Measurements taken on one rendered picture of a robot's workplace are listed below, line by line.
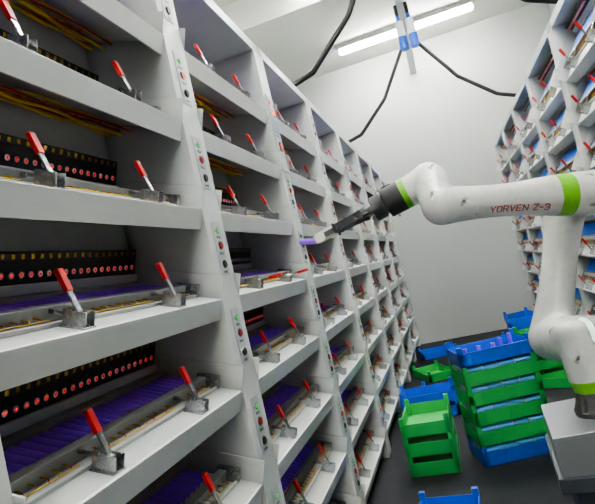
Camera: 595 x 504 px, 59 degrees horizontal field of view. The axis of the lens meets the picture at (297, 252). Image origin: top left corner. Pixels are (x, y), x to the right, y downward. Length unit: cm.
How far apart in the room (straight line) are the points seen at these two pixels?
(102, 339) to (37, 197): 21
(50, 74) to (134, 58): 45
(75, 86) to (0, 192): 27
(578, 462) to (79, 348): 119
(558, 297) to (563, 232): 19
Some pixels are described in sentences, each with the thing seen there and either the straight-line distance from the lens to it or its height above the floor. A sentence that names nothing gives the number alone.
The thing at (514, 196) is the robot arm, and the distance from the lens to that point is 152.
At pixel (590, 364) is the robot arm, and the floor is 52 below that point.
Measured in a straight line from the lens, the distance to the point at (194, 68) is 142.
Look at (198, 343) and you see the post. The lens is 119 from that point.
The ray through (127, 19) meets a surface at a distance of 119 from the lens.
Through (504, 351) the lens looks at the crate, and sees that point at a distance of 231.
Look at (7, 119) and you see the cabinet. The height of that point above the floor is 129.
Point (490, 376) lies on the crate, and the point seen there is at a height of 34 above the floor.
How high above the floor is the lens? 89
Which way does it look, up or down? 3 degrees up
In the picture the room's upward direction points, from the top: 13 degrees counter-clockwise
